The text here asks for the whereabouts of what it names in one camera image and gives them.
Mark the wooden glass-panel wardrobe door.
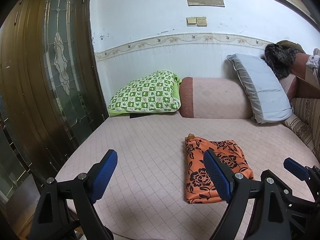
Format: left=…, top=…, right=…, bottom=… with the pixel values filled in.
left=0, top=0, right=110, bottom=240

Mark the beige wall light switch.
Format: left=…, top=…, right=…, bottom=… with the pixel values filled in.
left=186, top=17, right=208, bottom=27

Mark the pink brown bolster cushion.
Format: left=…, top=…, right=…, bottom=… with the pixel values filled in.
left=179, top=77, right=253, bottom=119

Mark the green white patterned pillow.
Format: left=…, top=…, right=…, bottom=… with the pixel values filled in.
left=107, top=70, right=182, bottom=116

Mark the dark furry cushion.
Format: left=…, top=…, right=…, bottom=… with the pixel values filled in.
left=263, top=40, right=305, bottom=80

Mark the orange black floral garment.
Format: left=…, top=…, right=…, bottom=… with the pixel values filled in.
left=185, top=134, right=254, bottom=204

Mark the pink quilted bed mattress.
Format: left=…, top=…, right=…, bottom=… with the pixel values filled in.
left=56, top=113, right=318, bottom=239

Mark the grey blue pillow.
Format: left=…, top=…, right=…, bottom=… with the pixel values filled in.
left=226, top=54, right=293, bottom=124

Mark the brown wooden headboard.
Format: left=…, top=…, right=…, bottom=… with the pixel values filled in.
left=289, top=53, right=319, bottom=99

